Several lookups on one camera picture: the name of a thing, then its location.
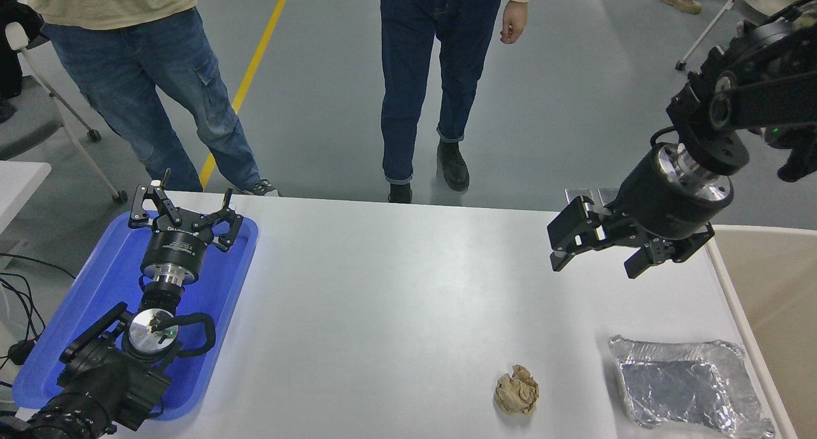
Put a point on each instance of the crumpled tan paper ball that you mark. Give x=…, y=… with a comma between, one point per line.
x=517, y=391

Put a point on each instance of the person in dark clothes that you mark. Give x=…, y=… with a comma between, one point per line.
x=7, y=69

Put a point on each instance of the person in light jeans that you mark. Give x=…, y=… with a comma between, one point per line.
x=140, y=75

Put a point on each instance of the white frame chair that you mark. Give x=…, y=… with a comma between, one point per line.
x=705, y=34

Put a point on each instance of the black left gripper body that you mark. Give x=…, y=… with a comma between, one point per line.
x=173, y=247

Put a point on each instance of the large pale bin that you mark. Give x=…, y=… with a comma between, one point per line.
x=785, y=337

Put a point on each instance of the black power plug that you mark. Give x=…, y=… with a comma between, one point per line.
x=22, y=351

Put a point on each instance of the blue plastic tray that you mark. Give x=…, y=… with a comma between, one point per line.
x=83, y=286

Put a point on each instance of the silver foil tray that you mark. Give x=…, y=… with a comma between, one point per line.
x=676, y=388

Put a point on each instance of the small white side table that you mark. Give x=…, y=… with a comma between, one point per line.
x=19, y=184

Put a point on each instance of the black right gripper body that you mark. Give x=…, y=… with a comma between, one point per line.
x=657, y=203

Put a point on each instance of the person's left hand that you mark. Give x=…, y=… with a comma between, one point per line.
x=514, y=21

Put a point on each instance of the person in dark jeans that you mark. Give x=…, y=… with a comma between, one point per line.
x=415, y=75

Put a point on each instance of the silver floor plate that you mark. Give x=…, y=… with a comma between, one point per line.
x=607, y=194
x=574, y=192

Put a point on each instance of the grey seat folding chair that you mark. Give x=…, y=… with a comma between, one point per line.
x=25, y=126

